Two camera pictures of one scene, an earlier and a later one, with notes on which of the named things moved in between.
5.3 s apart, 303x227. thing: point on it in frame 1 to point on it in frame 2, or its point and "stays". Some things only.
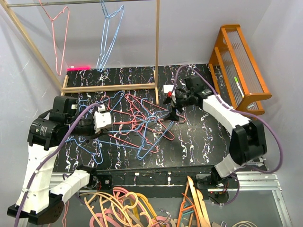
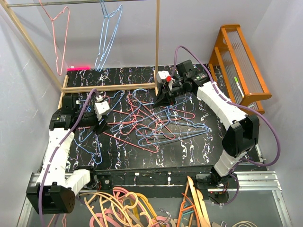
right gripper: (172, 115) to (163, 99)
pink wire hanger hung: (60, 23) stays
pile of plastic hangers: (122, 207) stays
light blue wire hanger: (111, 25) stays
